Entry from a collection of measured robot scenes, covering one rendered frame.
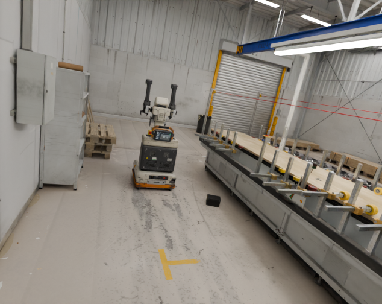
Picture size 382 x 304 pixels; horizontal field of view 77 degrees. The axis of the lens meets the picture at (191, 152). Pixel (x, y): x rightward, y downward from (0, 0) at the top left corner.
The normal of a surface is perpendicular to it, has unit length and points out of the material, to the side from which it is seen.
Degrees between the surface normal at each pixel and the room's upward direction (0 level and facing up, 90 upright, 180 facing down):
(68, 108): 90
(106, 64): 90
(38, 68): 90
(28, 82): 90
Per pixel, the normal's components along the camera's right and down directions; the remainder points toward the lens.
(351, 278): -0.93, -0.09
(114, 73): 0.30, 0.29
